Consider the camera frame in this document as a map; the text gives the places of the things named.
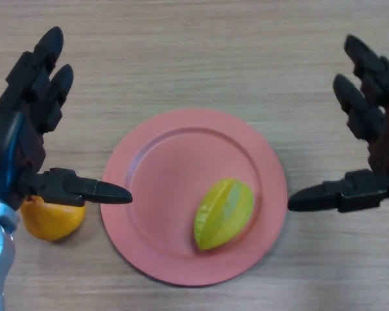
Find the yellow starfruit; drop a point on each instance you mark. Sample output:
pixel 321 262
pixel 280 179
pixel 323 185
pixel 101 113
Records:
pixel 223 214

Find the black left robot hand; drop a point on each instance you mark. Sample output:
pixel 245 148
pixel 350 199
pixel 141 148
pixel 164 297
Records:
pixel 9 139

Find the pink round plate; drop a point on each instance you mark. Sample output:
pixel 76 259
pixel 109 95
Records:
pixel 181 181

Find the orange round fruit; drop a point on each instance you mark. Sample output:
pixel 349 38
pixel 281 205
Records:
pixel 52 223

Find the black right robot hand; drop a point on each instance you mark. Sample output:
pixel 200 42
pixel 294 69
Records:
pixel 385 149

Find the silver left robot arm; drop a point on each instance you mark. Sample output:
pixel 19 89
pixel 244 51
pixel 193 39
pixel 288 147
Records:
pixel 0 259

